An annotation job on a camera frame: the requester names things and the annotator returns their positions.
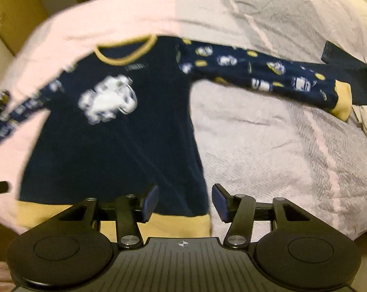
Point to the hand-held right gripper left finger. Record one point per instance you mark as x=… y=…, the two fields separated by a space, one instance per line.
x=150 y=203

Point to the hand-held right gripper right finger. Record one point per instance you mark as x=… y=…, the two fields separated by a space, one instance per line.
x=220 y=202

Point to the navy printed long-sleeve shirt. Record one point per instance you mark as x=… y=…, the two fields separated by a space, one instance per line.
x=110 y=146

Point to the pink and grey bed blanket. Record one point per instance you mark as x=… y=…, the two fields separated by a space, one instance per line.
x=262 y=146

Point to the brown cardboard box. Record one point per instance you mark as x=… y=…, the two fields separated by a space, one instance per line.
x=10 y=15

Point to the dark blue garment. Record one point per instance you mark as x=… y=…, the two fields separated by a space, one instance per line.
x=353 y=79

